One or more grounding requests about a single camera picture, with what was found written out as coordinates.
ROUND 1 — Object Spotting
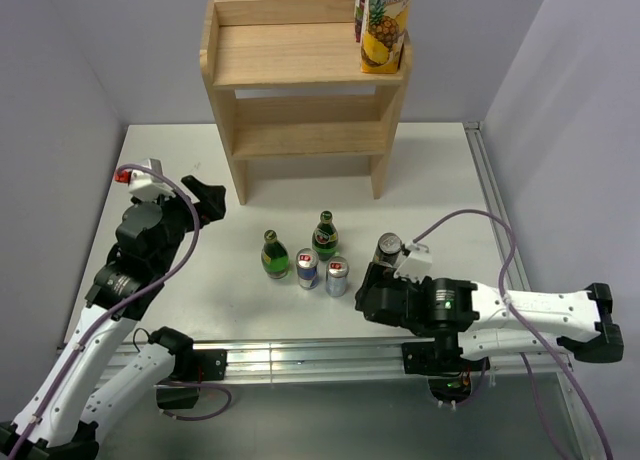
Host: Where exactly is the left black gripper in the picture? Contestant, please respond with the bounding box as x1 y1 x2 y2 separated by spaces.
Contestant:
139 174 224 273

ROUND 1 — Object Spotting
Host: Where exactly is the pineapple juice carton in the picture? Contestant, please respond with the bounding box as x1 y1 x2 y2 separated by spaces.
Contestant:
359 0 411 74

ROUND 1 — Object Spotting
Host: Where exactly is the blue silver can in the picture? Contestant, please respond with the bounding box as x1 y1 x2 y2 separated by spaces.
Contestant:
296 248 319 290
325 256 349 297

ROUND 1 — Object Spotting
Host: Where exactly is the green glass bottle left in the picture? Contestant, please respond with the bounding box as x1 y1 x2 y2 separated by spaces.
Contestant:
261 229 289 279

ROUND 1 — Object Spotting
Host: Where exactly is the green glass bottle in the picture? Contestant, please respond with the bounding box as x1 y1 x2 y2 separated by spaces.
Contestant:
312 210 339 261
261 229 289 279

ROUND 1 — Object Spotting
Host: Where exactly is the blue silver can right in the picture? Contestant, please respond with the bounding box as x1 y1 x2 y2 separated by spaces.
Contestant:
325 256 349 297

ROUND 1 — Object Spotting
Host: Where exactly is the wooden two-tier shelf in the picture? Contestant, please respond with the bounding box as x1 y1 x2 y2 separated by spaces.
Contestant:
199 0 413 203

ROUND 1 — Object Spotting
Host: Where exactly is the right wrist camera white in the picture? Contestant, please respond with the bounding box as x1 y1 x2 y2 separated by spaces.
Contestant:
393 243 433 283

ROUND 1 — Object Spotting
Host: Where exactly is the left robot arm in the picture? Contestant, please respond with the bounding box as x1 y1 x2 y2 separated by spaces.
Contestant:
1 175 226 459

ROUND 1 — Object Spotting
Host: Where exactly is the green glass bottle right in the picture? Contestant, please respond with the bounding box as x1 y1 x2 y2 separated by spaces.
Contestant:
312 210 339 261

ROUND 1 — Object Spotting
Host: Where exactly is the dark grey can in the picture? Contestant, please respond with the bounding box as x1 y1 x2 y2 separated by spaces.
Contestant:
373 232 403 268

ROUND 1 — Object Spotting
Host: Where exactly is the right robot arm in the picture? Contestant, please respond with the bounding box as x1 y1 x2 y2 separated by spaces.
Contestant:
355 263 624 377

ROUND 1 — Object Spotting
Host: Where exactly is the aluminium front rail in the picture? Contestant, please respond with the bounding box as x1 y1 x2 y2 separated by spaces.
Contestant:
54 332 574 386

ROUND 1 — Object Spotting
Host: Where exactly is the blue silver can left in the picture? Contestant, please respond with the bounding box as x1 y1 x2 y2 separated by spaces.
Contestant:
296 248 319 290

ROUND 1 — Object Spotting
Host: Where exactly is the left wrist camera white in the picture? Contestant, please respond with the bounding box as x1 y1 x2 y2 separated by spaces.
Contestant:
114 169 175 202

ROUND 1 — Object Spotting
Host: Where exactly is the aluminium side rail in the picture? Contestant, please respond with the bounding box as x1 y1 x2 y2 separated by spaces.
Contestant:
463 122 604 459

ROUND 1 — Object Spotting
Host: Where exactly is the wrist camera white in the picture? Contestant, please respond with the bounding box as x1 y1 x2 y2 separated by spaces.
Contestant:
114 169 175 202
393 243 433 283

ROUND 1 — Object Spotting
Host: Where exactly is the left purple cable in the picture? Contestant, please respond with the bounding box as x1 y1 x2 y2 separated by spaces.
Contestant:
7 163 234 459

